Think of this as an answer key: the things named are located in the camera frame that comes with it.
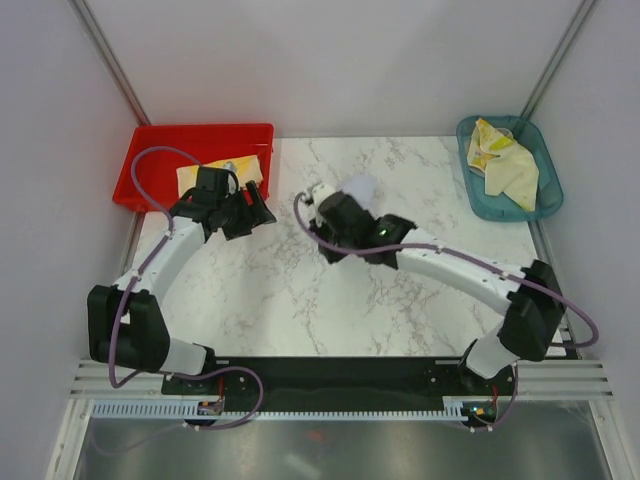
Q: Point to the red plastic tray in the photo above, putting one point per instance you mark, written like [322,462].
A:
[156,152]

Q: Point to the left aluminium frame post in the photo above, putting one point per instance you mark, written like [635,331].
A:
[107,55]

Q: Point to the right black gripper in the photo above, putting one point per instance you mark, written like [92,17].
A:
[331,254]

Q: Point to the right aluminium frame post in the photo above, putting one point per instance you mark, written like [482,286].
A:
[568,39]

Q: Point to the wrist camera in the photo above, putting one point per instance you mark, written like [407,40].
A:
[229,182]
[318,193]

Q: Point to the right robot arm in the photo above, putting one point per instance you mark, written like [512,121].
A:
[527,298]

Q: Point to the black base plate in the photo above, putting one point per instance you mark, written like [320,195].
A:
[343,382]

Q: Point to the pale yellow patterned towel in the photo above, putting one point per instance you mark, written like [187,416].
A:
[506,166]

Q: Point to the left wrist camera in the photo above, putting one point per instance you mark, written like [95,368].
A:
[229,182]

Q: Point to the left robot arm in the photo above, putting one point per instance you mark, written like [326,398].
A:
[126,326]

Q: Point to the white slotted cable duct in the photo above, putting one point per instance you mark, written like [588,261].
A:
[193,410]

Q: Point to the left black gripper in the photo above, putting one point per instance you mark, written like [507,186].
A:
[253,216]

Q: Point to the light blue towel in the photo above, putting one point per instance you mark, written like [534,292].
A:
[362,187]

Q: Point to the teal plastic basket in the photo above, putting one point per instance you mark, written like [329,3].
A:
[501,208]

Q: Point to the aluminium frame post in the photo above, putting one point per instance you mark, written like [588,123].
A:
[107,55]
[568,39]

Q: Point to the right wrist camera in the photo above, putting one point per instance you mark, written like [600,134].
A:
[318,193]

